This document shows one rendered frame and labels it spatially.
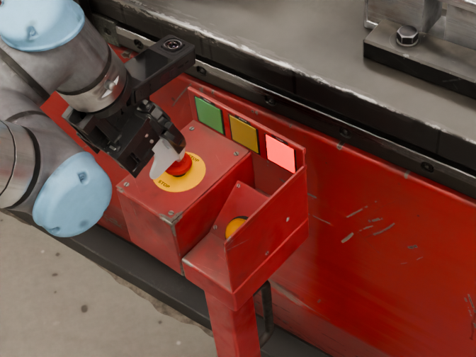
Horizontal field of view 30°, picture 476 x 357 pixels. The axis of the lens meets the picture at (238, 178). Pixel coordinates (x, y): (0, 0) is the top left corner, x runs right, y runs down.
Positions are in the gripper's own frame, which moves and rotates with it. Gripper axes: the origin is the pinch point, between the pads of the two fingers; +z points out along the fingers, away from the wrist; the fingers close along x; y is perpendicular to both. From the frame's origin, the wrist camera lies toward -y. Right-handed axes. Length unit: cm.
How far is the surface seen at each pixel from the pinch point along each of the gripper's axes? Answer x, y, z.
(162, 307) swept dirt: -33, 17, 81
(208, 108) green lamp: -1.4, -7.5, 2.2
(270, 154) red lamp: 9.3, -6.7, 4.5
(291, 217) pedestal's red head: 14.5, -1.9, 9.4
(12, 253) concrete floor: -72, 27, 77
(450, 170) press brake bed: 29.6, -16.7, 7.2
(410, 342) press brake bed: 27, -1, 47
